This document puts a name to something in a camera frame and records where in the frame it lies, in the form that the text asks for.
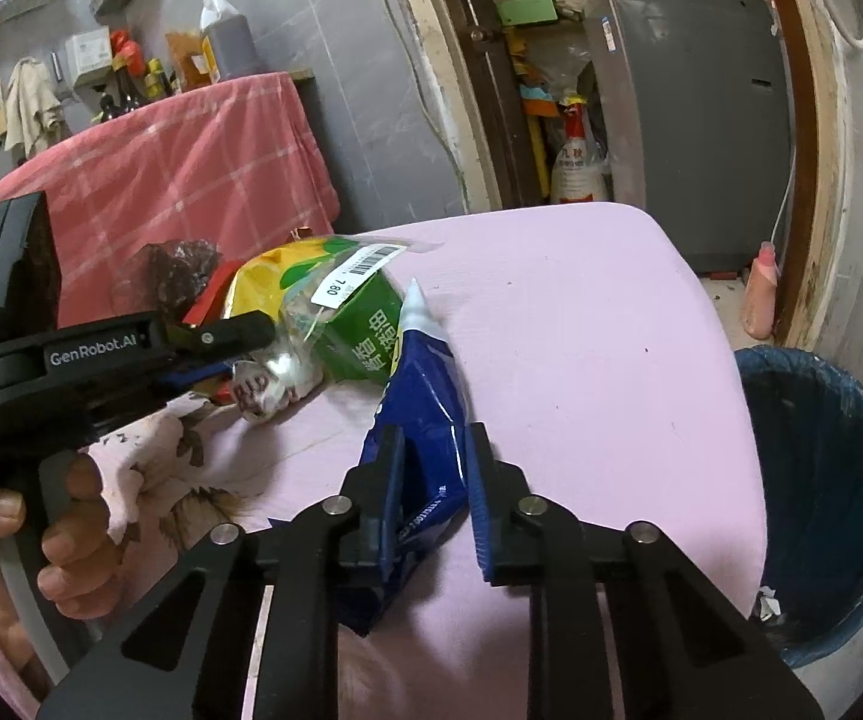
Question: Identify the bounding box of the blue snack packet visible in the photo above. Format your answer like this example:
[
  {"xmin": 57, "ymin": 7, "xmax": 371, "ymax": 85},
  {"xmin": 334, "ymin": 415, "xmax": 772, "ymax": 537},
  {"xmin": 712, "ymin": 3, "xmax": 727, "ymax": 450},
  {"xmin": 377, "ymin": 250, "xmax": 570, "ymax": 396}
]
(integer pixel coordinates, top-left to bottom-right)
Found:
[{"xmin": 337, "ymin": 277, "xmax": 479, "ymax": 638}]

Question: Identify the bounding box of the red plaid cloth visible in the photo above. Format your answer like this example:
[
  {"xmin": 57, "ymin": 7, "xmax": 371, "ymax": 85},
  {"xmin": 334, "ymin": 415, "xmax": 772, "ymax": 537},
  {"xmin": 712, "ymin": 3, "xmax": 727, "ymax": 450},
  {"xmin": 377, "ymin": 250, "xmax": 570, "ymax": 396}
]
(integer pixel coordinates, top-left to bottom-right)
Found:
[{"xmin": 0, "ymin": 70, "xmax": 340, "ymax": 335}]

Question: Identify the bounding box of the pink bottle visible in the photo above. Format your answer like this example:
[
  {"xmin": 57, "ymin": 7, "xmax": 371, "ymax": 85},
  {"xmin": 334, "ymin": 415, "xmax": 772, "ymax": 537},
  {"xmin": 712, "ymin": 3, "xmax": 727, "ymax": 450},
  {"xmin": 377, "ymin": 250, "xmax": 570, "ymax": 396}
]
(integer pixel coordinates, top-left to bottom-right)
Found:
[{"xmin": 742, "ymin": 240, "xmax": 782, "ymax": 340}]

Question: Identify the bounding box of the green yellow snack bag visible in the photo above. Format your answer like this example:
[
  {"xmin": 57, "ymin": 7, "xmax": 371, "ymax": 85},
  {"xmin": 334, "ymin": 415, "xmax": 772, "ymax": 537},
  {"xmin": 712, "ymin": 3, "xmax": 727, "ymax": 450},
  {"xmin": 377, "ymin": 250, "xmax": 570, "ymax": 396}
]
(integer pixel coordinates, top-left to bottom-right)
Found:
[{"xmin": 221, "ymin": 236, "xmax": 406, "ymax": 385}]

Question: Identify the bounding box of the silver white wrapper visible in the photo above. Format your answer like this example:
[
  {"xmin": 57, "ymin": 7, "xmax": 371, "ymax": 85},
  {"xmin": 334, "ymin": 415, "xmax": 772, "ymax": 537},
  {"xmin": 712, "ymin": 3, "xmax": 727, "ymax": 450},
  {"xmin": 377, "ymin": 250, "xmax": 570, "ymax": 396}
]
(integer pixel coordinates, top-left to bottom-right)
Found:
[{"xmin": 231, "ymin": 345, "xmax": 325, "ymax": 426}]

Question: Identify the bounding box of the person's left hand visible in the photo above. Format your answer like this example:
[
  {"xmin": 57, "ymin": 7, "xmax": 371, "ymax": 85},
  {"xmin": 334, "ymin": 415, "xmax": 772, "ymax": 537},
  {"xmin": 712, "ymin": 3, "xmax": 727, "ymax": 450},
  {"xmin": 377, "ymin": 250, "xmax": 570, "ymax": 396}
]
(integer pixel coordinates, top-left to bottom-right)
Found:
[{"xmin": 0, "ymin": 454, "xmax": 125, "ymax": 622}]

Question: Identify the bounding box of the yellow stick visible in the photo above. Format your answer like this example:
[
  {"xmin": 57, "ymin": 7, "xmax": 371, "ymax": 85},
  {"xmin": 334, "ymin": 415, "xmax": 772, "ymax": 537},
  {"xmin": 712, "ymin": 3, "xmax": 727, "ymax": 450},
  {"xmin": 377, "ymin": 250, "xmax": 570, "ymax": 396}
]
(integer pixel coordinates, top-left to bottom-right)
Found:
[{"xmin": 528, "ymin": 115, "xmax": 553, "ymax": 197}]

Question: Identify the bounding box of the large oil bottle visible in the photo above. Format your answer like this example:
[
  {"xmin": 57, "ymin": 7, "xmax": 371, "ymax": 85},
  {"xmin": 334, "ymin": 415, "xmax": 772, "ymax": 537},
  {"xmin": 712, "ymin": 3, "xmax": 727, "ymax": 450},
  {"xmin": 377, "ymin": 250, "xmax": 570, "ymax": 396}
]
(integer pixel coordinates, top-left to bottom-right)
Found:
[{"xmin": 199, "ymin": 0, "xmax": 262, "ymax": 83}]

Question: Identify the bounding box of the grey appliance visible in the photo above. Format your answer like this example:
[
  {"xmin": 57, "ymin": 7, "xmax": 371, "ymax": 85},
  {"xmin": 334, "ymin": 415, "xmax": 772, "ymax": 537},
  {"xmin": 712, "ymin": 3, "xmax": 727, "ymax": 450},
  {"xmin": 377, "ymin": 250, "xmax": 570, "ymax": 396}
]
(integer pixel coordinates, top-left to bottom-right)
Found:
[{"xmin": 583, "ymin": 0, "xmax": 794, "ymax": 276}]

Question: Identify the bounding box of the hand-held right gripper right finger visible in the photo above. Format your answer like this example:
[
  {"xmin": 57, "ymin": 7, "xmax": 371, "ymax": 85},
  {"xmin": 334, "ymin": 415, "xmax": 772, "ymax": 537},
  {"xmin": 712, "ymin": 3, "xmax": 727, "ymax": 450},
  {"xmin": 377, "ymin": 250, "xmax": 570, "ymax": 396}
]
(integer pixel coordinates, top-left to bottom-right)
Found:
[{"xmin": 468, "ymin": 422, "xmax": 826, "ymax": 720}]

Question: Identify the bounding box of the dark wooden door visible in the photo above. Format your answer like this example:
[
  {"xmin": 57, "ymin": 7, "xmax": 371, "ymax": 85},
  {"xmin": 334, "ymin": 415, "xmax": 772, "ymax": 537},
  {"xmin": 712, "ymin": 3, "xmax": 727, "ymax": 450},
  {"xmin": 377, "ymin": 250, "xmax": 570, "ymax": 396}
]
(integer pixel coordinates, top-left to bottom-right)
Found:
[{"xmin": 427, "ymin": 0, "xmax": 549, "ymax": 209}]

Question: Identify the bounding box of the white box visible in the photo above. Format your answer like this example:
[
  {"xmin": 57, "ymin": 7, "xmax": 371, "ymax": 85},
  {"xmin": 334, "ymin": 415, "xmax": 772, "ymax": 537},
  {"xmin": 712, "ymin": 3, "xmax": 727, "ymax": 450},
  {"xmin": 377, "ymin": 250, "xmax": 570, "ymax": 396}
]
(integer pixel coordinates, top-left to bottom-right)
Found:
[{"xmin": 64, "ymin": 25, "xmax": 115, "ymax": 89}]

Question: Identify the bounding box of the dark red packet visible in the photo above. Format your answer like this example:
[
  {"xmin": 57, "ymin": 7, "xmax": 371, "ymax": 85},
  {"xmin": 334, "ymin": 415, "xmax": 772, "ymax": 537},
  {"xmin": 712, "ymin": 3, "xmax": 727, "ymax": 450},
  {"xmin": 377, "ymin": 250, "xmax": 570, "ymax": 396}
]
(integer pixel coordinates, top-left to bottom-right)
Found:
[{"xmin": 148, "ymin": 238, "xmax": 224, "ymax": 323}]

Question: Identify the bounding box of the orange packet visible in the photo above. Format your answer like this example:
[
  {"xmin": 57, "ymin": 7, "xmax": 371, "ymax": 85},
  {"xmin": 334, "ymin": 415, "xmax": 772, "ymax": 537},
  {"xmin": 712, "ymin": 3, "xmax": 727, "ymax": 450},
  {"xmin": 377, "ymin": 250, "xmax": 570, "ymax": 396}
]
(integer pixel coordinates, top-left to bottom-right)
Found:
[{"xmin": 164, "ymin": 30, "xmax": 212, "ymax": 92}]

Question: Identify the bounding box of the wooden door frame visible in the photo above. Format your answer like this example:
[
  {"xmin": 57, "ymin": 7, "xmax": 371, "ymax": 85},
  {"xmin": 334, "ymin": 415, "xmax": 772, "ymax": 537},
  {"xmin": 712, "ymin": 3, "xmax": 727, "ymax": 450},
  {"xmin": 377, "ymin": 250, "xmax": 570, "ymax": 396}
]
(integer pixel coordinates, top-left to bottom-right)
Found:
[{"xmin": 750, "ymin": 0, "xmax": 847, "ymax": 352}]

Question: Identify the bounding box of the green box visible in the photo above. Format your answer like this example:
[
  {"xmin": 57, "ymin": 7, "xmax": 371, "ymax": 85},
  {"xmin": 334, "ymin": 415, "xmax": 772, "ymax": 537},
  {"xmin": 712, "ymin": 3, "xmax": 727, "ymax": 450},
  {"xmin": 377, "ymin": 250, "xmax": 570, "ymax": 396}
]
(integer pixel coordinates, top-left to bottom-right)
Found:
[{"xmin": 496, "ymin": 0, "xmax": 559, "ymax": 29}]

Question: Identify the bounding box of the white bottle with red cap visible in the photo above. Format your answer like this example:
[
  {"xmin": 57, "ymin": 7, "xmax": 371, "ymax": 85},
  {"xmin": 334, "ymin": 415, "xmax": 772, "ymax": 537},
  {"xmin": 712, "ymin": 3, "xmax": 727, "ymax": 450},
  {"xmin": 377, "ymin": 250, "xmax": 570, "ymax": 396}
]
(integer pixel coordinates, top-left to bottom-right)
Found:
[{"xmin": 549, "ymin": 100, "xmax": 614, "ymax": 205}]

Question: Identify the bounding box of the clear plastic wrapper with label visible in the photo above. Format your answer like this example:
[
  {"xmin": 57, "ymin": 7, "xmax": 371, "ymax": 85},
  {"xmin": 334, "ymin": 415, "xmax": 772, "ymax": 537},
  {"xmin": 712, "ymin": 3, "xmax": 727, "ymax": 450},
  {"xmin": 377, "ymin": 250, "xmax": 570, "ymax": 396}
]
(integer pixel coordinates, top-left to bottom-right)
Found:
[{"xmin": 281, "ymin": 238, "xmax": 444, "ymax": 320}]

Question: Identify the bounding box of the beige hanging towel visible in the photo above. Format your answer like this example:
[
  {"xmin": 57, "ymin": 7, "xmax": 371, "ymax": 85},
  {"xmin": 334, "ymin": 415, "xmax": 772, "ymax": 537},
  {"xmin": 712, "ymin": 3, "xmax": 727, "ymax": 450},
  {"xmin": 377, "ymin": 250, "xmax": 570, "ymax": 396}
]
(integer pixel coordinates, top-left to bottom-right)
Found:
[{"xmin": 3, "ymin": 56, "xmax": 67, "ymax": 156}]

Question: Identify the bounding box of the dark sauce bottle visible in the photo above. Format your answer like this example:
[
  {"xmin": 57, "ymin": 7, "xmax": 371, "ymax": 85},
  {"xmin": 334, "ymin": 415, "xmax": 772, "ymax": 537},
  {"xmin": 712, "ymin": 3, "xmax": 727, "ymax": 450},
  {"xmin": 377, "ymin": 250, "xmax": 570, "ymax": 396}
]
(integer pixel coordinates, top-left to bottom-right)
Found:
[{"xmin": 119, "ymin": 64, "xmax": 145, "ymax": 115}]

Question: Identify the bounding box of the pink table cover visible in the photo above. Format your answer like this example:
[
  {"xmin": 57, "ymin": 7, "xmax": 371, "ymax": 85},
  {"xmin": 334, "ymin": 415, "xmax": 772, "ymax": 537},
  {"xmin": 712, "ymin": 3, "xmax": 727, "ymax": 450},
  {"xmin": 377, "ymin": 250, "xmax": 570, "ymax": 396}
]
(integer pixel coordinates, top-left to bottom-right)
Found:
[{"xmin": 79, "ymin": 202, "xmax": 772, "ymax": 720}]

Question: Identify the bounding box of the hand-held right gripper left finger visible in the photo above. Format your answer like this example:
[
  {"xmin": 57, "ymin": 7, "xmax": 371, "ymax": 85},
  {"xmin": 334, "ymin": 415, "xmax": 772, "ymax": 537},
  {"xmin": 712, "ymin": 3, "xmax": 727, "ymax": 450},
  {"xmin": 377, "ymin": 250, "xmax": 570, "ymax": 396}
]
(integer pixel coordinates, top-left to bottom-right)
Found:
[{"xmin": 35, "ymin": 424, "xmax": 410, "ymax": 720}]

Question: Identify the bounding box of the blue trash bin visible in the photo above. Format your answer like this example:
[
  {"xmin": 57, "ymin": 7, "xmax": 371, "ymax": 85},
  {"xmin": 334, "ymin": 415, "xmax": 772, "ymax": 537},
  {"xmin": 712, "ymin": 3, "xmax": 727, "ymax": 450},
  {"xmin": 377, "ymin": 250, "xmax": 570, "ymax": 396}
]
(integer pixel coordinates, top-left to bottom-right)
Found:
[{"xmin": 732, "ymin": 345, "xmax": 863, "ymax": 672}]

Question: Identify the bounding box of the red flat wrapper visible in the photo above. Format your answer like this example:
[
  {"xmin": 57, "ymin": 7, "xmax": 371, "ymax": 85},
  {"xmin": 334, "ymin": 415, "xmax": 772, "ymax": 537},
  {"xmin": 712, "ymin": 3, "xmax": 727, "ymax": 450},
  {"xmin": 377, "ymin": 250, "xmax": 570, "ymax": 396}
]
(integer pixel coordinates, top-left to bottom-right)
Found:
[{"xmin": 182, "ymin": 262, "xmax": 247, "ymax": 329}]

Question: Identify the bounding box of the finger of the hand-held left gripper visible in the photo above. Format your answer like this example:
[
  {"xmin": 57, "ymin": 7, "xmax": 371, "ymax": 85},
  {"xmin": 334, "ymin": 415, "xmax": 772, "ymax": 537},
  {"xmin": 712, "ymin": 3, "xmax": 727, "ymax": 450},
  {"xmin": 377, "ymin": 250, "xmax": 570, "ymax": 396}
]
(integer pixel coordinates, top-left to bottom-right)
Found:
[
  {"xmin": 152, "ymin": 358, "xmax": 241, "ymax": 400},
  {"xmin": 163, "ymin": 310, "xmax": 277, "ymax": 355}
]

